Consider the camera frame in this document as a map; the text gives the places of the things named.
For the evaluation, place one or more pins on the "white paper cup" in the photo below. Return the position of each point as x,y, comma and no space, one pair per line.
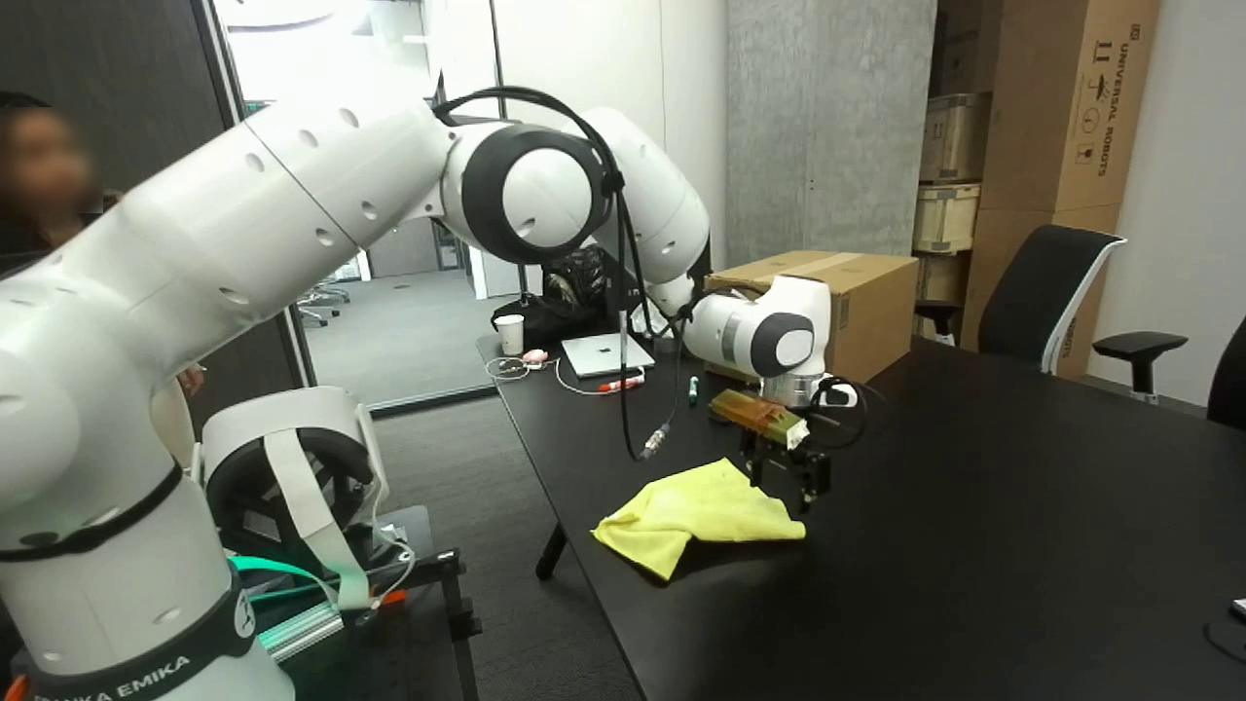
513,338

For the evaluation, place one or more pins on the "small stacked cardboard box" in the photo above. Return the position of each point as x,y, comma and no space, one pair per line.
945,214
956,139

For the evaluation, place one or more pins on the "black white office chair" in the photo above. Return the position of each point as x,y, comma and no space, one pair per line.
1037,296

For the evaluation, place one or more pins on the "white marker pen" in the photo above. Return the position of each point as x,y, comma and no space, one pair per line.
658,438

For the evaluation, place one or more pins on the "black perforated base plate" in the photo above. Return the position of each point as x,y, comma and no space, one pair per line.
417,529

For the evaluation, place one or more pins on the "tall brown cardboard box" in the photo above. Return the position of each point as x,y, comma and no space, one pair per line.
1104,104

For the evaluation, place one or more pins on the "black table leg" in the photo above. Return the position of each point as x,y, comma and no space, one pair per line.
552,556

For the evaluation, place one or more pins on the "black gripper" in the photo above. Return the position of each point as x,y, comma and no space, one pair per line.
792,452

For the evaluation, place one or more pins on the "white wrist adapter box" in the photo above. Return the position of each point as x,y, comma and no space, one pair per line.
838,394

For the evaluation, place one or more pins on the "blue marker pen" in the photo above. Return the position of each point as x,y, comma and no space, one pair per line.
695,392

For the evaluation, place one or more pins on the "red marker pen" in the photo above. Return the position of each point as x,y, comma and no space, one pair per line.
622,384

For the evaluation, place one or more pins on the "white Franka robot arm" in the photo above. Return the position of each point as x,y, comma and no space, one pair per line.
198,257

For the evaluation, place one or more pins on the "yellow cloth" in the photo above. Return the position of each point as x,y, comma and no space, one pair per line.
687,513

